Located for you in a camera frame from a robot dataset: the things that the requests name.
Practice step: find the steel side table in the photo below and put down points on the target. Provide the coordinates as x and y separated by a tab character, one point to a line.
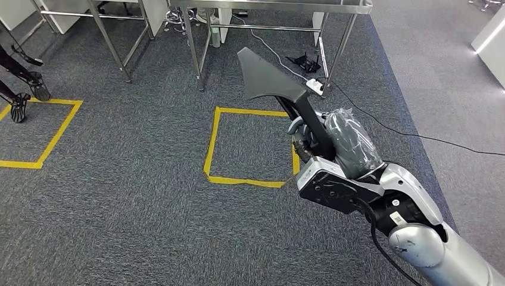
98	15

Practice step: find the steel workbench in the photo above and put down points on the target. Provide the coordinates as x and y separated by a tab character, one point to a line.
276	6

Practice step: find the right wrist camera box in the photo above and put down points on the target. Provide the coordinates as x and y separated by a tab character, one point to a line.
331	191

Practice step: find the black bracket on floor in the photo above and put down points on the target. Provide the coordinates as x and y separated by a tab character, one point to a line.
305	63

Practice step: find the green bottle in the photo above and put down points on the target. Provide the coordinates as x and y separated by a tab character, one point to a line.
215	39

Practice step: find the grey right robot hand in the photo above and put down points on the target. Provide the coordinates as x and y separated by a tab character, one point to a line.
351	146

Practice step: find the black ribbed foot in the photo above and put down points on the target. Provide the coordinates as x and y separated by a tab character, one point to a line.
39	90
19	108

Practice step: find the chrome five-leg stool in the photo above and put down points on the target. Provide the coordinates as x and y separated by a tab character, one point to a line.
175	17

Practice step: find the yellow floor tape square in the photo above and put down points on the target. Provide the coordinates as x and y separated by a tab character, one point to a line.
59	132
211	146

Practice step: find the white cabinet with light strips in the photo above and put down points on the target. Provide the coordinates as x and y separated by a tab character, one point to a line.
493	51

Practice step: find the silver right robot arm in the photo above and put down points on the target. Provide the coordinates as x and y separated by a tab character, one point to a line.
418	244

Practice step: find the white power strip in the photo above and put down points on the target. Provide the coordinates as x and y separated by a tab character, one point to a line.
315	87

